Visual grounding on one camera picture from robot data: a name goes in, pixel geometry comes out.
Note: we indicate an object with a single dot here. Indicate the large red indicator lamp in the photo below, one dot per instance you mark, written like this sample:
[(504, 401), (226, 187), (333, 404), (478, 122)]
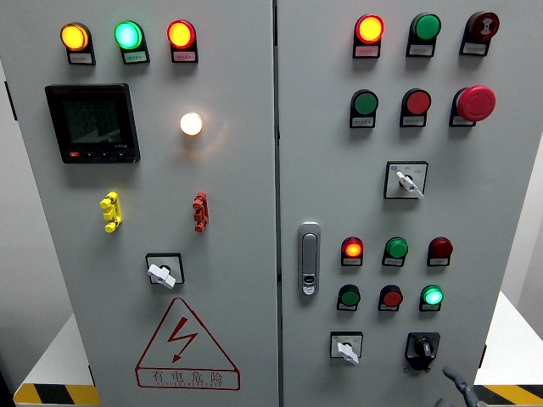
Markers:
[(180, 35), (369, 29)]

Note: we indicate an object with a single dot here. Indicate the small label plate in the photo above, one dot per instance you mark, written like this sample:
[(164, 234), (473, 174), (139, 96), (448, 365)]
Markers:
[(438, 262), (392, 262), (135, 57), (351, 262), (362, 122), (412, 121), (184, 57), (473, 49), (346, 308), (388, 308), (419, 50), (460, 121), (366, 51), (429, 308), (80, 58)]

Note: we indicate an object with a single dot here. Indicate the round white lamp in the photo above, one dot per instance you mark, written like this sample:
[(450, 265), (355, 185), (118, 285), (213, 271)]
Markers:
[(191, 124)]

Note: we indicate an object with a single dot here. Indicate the dark red buzzer lamp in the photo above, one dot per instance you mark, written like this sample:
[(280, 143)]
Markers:
[(483, 24)]

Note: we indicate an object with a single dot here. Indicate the large yellow indicator lamp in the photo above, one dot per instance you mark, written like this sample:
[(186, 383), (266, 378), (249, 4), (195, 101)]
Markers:
[(74, 37)]

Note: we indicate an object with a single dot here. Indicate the small green push button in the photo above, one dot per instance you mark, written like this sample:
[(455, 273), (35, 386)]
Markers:
[(350, 297)]

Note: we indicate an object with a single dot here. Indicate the large green push button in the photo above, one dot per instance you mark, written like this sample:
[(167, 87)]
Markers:
[(365, 103)]

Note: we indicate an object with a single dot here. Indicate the small red indicator lamp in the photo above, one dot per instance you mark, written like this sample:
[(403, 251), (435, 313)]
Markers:
[(440, 248), (352, 248)]

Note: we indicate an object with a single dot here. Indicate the large red push button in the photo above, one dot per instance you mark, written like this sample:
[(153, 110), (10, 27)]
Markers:
[(417, 102)]

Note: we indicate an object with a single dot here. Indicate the small green indicator lamp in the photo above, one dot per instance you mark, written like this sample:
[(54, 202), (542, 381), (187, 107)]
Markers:
[(432, 294), (396, 248)]

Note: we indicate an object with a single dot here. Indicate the red warning triangle sign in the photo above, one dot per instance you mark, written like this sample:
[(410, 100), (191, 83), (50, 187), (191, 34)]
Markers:
[(182, 335)]

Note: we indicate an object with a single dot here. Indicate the black cabinet hinge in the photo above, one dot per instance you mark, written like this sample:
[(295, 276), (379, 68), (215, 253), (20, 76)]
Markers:
[(91, 375), (483, 357), (11, 101)]

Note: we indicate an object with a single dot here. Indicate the large dark green indicator lamp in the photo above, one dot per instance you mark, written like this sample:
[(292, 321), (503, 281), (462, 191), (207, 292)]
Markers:
[(425, 27)]

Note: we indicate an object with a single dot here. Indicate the black digital display meter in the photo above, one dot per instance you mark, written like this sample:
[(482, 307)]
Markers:
[(93, 122)]

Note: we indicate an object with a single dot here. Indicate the pale grey cabinet door with lock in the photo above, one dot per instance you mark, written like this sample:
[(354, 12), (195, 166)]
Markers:
[(466, 203)]

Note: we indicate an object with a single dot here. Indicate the silver door lock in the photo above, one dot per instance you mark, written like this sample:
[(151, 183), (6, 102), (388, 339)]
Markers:
[(309, 254)]

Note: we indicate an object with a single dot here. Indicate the pale grey cabinet door with display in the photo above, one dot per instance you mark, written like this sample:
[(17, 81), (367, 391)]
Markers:
[(237, 203)]

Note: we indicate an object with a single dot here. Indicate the large bright green indicator lamp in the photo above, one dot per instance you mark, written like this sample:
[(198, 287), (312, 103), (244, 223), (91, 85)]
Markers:
[(127, 35)]

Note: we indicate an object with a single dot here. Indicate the black yellow striped tape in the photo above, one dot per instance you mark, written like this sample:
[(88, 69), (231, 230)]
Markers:
[(513, 395), (59, 395)]

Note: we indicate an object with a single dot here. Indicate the large red stop button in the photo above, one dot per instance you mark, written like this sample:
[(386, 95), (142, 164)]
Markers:
[(475, 103)]

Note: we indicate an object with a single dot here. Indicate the small red push button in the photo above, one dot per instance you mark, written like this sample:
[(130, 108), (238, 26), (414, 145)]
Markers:
[(391, 298)]

